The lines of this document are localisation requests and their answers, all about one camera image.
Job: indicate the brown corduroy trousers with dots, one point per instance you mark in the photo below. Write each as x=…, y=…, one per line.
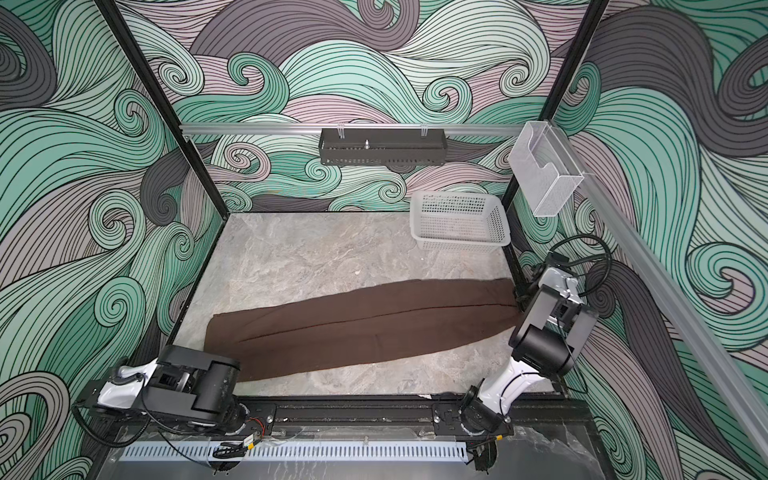
x=368, y=325

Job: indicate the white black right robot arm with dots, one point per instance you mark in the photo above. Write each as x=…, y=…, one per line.
x=555, y=329

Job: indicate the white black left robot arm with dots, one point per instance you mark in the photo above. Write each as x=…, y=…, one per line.
x=183, y=391

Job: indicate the white plastic laundry basket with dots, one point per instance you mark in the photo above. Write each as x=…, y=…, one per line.
x=458, y=221

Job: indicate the black perforated wall tray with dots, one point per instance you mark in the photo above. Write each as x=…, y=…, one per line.
x=396, y=149

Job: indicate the clear plastic wall bin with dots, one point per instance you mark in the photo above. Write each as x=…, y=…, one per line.
x=546, y=167

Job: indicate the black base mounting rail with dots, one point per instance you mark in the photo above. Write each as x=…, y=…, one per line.
x=441, y=414

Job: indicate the aluminium rail back wall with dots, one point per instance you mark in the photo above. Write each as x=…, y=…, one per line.
x=276, y=128

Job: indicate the aluminium rail wall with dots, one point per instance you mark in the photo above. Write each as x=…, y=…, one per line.
x=276, y=128
x=735, y=389

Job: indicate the white slotted cable duct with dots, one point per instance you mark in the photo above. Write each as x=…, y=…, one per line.
x=304, y=451

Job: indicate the black corner post right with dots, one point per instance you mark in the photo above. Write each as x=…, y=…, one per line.
x=574, y=55

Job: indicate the black corner post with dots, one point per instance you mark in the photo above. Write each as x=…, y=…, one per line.
x=574, y=55
x=117, y=24

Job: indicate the aluminium rail right wall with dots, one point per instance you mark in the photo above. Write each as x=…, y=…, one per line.
x=735, y=389

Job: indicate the black corner post left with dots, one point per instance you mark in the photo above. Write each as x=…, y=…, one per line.
x=117, y=24

